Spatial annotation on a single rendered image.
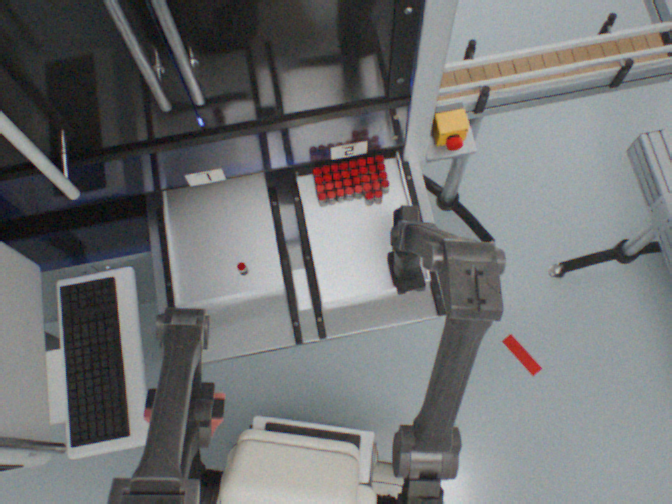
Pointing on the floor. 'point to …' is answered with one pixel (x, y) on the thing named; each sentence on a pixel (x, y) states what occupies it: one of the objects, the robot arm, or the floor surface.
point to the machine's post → (427, 75)
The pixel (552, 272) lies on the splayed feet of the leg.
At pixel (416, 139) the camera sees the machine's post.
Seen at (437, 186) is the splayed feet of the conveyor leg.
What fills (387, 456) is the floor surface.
